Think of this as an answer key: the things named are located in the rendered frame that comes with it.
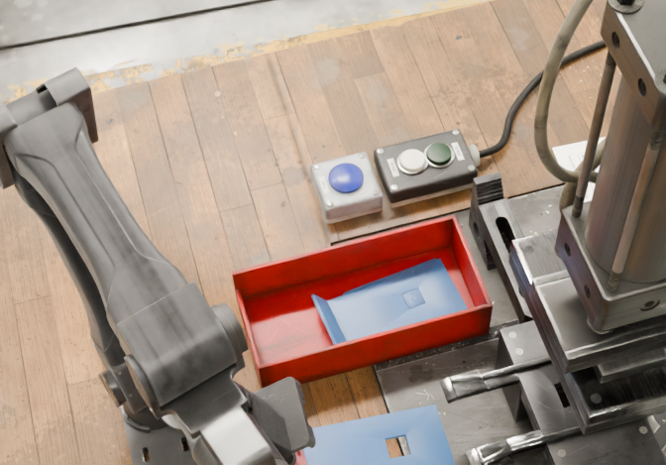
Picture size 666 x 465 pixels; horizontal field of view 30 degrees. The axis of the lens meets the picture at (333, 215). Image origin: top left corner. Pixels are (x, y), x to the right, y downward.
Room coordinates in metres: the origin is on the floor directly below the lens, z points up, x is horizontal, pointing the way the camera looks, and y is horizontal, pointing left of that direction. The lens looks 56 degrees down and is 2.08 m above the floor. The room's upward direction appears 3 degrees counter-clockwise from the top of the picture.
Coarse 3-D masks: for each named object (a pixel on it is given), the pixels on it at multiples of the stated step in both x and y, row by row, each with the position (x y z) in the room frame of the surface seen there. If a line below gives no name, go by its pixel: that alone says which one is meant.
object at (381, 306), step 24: (432, 264) 0.72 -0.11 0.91; (384, 288) 0.69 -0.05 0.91; (408, 288) 0.69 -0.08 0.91; (432, 288) 0.69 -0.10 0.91; (456, 288) 0.69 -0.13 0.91; (336, 312) 0.67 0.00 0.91; (360, 312) 0.66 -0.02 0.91; (384, 312) 0.66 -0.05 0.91; (408, 312) 0.66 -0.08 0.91; (432, 312) 0.66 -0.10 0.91; (336, 336) 0.63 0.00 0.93; (360, 336) 0.64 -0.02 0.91
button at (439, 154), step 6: (432, 144) 0.86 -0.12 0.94; (438, 144) 0.86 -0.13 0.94; (444, 144) 0.86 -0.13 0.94; (432, 150) 0.86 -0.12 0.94; (438, 150) 0.86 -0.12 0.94; (444, 150) 0.85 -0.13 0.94; (450, 150) 0.85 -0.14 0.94; (426, 156) 0.85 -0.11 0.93; (432, 156) 0.85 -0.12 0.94; (438, 156) 0.85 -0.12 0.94; (444, 156) 0.85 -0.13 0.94; (450, 156) 0.85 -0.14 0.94; (432, 162) 0.84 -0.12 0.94; (438, 162) 0.84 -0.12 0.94; (444, 162) 0.84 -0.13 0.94
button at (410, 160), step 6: (408, 150) 0.86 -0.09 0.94; (414, 150) 0.86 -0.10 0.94; (402, 156) 0.85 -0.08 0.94; (408, 156) 0.85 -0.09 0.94; (414, 156) 0.85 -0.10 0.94; (420, 156) 0.85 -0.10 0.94; (402, 162) 0.84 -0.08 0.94; (408, 162) 0.84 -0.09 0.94; (414, 162) 0.84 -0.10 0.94; (420, 162) 0.84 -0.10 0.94; (402, 168) 0.84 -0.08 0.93; (408, 168) 0.83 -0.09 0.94; (414, 168) 0.83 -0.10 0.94; (420, 168) 0.83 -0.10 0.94
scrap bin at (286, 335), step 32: (416, 224) 0.74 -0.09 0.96; (448, 224) 0.74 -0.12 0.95; (320, 256) 0.71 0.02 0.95; (352, 256) 0.72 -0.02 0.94; (384, 256) 0.73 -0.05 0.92; (416, 256) 0.73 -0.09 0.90; (448, 256) 0.73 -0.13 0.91; (256, 288) 0.69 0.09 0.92; (288, 288) 0.70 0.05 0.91; (320, 288) 0.70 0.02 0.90; (352, 288) 0.70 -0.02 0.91; (480, 288) 0.66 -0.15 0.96; (256, 320) 0.66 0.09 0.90; (288, 320) 0.66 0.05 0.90; (320, 320) 0.66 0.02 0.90; (448, 320) 0.62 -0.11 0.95; (480, 320) 0.63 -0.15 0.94; (256, 352) 0.61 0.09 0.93; (288, 352) 0.62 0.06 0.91; (320, 352) 0.59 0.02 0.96; (352, 352) 0.60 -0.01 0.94; (384, 352) 0.61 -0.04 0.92; (416, 352) 0.62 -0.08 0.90
